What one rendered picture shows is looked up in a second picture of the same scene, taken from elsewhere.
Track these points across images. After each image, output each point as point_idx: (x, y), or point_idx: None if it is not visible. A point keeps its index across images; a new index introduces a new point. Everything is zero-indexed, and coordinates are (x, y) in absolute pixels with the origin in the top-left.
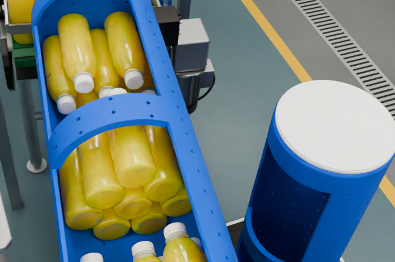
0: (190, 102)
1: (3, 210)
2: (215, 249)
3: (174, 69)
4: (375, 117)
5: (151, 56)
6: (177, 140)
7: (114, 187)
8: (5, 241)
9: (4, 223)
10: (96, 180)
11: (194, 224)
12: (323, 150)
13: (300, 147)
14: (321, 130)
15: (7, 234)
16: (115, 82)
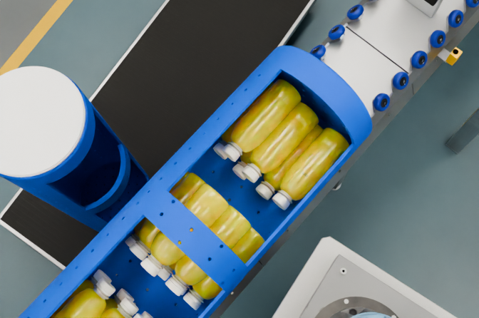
0: None
1: (307, 262)
2: (249, 95)
3: None
4: (1, 94)
5: (100, 256)
6: (178, 172)
7: (232, 207)
8: (326, 239)
9: (316, 252)
10: (237, 222)
11: (196, 166)
12: (65, 115)
13: (75, 132)
14: (44, 126)
15: (321, 243)
16: (111, 309)
